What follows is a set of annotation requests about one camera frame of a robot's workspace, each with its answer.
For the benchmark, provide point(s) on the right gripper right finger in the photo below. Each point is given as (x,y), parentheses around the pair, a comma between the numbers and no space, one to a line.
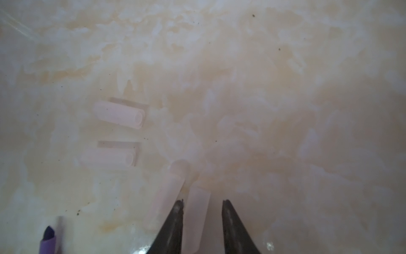
(236,238)

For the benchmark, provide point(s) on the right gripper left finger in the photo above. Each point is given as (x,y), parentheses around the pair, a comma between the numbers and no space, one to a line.
(169,238)

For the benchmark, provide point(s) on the clear pen cap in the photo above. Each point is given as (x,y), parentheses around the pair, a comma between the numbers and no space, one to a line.
(119,114)
(194,219)
(108,157)
(167,194)

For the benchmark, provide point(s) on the purple pen lower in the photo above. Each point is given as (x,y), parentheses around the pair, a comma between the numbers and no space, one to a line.
(48,242)

